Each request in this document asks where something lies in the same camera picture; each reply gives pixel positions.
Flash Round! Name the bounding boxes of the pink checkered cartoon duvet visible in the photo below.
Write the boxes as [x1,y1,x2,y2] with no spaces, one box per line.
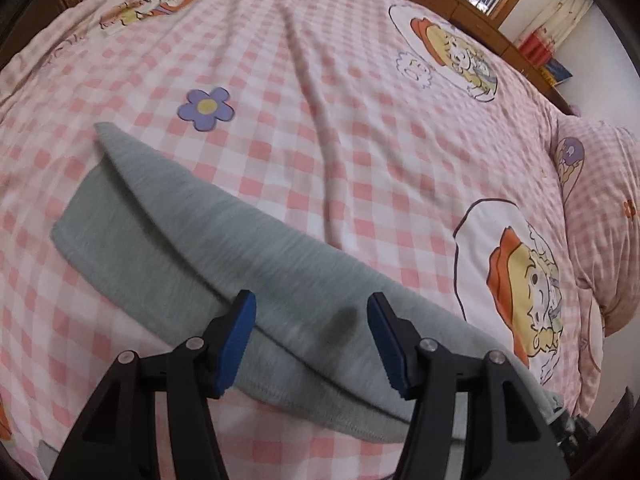
[1,0,602,478]

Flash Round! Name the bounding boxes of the pink checkered pillow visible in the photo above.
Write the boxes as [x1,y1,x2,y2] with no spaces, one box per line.
[553,116,639,336]

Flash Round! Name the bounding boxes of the blue book on cabinet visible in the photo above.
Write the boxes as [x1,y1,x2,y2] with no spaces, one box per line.
[539,58,573,87]

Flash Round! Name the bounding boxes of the cream and red curtain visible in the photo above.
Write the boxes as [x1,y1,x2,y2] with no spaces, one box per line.
[516,0,593,68]

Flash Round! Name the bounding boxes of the grey pants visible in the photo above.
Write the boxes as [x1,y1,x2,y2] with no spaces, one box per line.
[50,120,566,444]

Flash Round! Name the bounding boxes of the wooden low cabinet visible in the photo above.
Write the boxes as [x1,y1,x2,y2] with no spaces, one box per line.
[409,0,573,115]

